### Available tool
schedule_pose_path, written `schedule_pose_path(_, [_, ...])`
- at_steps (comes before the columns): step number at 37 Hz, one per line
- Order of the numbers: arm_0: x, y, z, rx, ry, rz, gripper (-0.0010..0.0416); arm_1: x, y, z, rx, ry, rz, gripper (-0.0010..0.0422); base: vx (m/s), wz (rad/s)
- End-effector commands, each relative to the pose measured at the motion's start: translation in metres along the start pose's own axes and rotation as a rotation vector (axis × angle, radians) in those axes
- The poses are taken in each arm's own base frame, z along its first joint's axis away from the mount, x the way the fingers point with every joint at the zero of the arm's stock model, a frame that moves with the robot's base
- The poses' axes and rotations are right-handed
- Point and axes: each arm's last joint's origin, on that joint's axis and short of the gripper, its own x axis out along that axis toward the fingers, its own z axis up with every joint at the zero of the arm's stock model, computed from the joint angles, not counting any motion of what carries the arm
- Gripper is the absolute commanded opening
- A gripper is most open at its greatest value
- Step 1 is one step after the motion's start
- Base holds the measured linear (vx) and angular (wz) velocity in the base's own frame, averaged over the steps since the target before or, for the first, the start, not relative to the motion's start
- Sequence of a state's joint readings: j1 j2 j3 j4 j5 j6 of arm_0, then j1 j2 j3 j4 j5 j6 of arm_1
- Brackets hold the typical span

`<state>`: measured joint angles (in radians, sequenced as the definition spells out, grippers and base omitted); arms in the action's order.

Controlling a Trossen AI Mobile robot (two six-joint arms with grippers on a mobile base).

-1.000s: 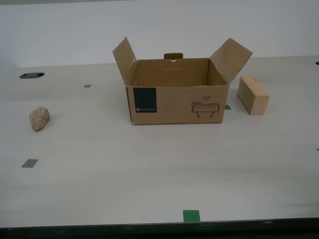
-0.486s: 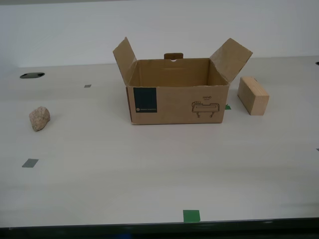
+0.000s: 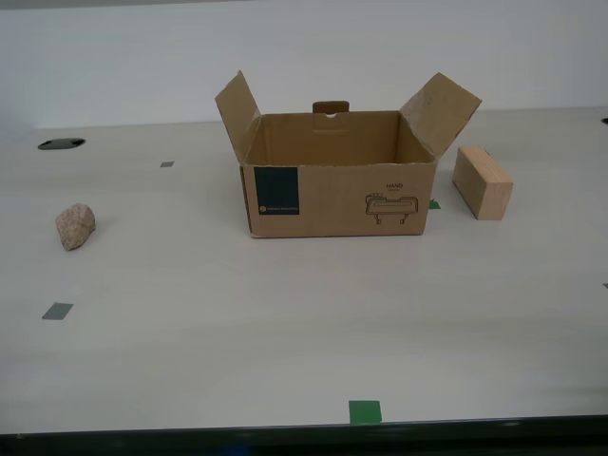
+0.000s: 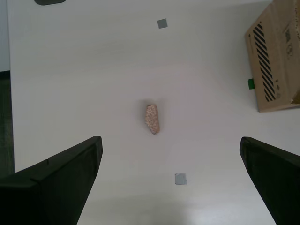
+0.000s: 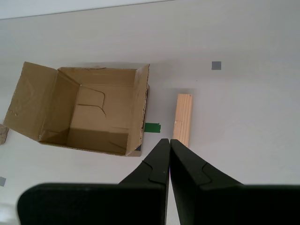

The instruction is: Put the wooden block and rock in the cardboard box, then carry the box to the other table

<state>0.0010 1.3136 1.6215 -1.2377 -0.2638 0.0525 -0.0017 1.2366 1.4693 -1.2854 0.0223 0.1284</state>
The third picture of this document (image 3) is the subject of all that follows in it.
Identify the light wooden block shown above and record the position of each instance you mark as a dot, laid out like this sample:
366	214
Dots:
484	190

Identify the brown cardboard box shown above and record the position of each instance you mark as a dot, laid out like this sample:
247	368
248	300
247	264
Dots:
332	199

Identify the green tape square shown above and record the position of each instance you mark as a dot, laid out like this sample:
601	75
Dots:
365	412

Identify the speckled pinkish rock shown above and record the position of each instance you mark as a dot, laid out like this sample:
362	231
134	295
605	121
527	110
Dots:
75	227

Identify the large grey tape square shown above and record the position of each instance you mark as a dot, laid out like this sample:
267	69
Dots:
57	311

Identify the green tape strip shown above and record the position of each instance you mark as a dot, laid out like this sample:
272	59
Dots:
435	205

